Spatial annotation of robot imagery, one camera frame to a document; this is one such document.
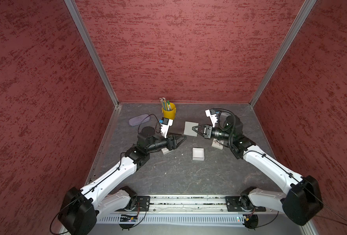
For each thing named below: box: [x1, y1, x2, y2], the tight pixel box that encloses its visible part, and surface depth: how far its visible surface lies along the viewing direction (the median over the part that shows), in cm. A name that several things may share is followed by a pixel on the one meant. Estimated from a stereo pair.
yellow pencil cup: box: [161, 102, 177, 120], surface depth 108 cm
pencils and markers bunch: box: [158, 96, 173, 112], surface depth 105 cm
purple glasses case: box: [128, 113, 151, 126], surface depth 109 cm
